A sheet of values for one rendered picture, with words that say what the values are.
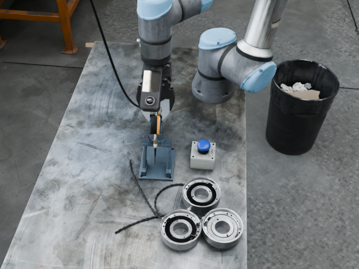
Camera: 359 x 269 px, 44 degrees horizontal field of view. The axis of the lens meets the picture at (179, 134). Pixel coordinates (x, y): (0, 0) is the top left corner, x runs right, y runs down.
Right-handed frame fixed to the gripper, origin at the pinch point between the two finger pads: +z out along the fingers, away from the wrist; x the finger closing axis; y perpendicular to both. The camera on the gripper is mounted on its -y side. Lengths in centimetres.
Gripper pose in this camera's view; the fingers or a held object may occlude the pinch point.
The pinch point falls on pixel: (156, 120)
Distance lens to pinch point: 118.2
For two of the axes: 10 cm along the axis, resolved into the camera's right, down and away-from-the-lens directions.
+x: -10.0, -0.5, 0.2
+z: -0.2, 7.0, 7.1
